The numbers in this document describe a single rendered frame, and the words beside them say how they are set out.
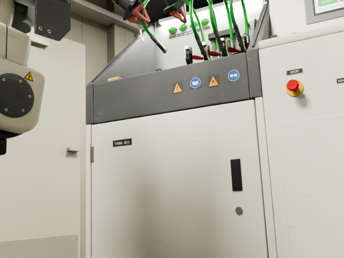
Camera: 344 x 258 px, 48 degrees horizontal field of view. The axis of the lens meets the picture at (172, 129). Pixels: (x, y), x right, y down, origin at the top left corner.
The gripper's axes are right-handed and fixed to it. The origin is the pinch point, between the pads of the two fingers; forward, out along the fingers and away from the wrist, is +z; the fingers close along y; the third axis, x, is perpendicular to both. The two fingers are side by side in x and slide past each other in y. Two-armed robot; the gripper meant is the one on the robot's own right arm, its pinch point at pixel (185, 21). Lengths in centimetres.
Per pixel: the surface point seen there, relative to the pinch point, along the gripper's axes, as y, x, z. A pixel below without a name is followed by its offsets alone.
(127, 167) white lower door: -63, 9, 25
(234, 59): -30.1, -31.8, 10.8
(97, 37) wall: 162, 231, 16
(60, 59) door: 99, 224, 8
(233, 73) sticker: -33.9, -31.4, 14.1
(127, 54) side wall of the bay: -8.3, 31.4, 1.0
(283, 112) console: -42, -46, 28
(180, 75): -35.7, -13.0, 8.3
